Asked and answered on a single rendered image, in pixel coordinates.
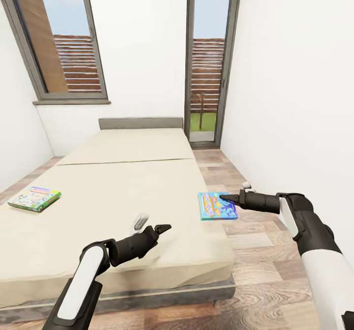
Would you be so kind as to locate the board game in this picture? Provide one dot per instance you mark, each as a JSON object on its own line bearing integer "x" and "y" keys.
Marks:
{"x": 212, "y": 207}
{"x": 35, "y": 199}

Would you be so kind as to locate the bed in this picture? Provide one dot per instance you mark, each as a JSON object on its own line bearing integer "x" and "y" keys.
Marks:
{"x": 132, "y": 165}

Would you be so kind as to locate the fixed window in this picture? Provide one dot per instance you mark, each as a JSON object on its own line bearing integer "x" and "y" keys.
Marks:
{"x": 59, "y": 46}

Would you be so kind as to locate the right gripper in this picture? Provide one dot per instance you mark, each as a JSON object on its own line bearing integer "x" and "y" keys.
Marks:
{"x": 247, "y": 200}

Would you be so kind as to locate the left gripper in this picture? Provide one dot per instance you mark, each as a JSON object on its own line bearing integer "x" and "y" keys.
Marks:
{"x": 143, "y": 242}

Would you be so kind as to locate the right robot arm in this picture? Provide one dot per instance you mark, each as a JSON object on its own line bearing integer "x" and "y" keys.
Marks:
{"x": 330, "y": 276}

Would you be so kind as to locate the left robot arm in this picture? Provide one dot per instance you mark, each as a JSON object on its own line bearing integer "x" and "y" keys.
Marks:
{"x": 76, "y": 304}

